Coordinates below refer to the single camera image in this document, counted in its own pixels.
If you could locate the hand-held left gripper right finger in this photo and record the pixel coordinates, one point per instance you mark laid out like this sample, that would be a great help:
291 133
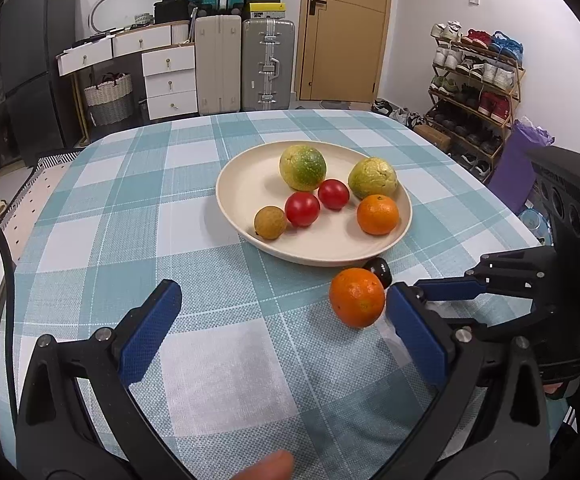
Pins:
417 337

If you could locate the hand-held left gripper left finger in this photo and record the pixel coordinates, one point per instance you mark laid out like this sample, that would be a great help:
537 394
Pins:
149 332

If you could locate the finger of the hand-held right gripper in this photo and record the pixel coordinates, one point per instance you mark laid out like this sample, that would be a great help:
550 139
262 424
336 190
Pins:
452 290
500 330

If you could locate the orange mandarin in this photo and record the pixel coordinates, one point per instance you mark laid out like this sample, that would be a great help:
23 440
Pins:
378 215
357 297

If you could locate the dark plum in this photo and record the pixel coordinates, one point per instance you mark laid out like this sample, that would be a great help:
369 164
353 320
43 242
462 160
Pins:
379 270

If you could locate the yellow-green citrus fruit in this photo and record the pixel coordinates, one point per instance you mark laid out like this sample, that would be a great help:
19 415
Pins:
302 168
372 178

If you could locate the small red tomato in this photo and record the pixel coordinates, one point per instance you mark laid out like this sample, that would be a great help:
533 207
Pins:
333 194

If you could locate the brown longan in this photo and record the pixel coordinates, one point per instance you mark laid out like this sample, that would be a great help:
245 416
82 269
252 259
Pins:
270 223

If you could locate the large red tomato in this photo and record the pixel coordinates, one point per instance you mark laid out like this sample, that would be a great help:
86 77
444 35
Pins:
302 209

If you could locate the cream round plate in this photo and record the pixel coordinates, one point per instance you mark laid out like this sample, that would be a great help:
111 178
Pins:
250 185

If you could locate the person's right hand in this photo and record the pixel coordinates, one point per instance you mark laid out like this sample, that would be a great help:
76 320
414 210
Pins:
556 389

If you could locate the person's left hand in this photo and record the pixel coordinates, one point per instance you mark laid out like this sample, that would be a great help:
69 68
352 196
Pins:
265 467

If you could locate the clear blue water bottle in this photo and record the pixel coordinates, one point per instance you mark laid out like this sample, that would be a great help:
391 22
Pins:
537 225

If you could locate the purple bag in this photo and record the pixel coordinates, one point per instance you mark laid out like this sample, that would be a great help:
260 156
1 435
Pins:
517 165

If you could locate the teal checked tablecloth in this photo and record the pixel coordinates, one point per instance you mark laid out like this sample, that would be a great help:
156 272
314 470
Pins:
170 220

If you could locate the brown cardboard box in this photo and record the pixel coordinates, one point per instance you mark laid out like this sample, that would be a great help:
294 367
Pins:
432 137

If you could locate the dotted floor rug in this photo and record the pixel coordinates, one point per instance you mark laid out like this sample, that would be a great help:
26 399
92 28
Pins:
40 195

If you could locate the sneakers on floor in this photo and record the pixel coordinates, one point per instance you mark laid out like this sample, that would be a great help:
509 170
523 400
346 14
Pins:
395 110

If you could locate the wooden shoe rack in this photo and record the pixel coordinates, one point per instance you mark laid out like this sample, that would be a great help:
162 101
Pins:
517 75

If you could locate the beige slipper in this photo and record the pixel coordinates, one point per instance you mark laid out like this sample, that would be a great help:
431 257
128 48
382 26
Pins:
0 207

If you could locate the rows of shoes on rack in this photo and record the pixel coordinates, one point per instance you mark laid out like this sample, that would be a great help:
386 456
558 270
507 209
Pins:
475 75

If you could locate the woven laundry basket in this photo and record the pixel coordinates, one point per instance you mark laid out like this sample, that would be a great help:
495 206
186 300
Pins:
108 102

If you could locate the white drawer cabinet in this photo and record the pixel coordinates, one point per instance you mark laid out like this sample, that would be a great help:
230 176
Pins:
167 80

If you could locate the beige suitcase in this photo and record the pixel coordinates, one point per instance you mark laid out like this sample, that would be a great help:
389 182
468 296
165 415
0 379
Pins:
217 65

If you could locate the wooden door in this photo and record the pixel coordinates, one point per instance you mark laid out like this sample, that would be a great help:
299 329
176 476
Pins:
345 35

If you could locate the silver suitcase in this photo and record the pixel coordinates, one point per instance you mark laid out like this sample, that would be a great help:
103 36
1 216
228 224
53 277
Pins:
268 65

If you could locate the dark grey fridge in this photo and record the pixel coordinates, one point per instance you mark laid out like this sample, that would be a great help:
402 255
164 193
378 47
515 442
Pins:
35 65

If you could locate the black storage bag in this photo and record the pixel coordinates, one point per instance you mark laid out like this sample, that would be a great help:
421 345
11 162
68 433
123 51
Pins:
172 12

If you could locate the yellow and white shoe box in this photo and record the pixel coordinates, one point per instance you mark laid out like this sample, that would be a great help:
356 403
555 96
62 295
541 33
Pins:
265 11

